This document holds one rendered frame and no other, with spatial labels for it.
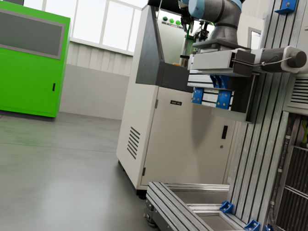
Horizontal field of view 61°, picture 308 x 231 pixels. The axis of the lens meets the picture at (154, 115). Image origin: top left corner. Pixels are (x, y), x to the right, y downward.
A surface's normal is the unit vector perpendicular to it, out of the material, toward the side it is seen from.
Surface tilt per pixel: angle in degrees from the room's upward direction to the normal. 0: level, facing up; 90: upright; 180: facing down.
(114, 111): 90
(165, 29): 90
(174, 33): 90
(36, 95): 90
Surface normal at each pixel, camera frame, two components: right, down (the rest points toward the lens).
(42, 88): 0.28, 0.14
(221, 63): -0.91, -0.14
